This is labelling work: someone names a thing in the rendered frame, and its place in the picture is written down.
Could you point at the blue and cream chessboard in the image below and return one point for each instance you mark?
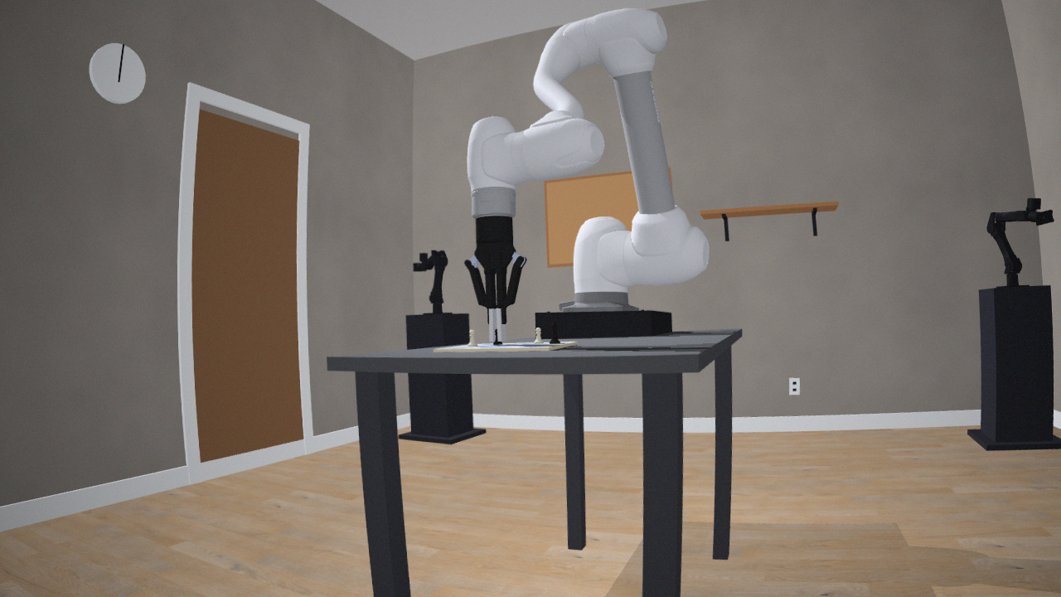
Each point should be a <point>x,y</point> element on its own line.
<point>509,347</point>

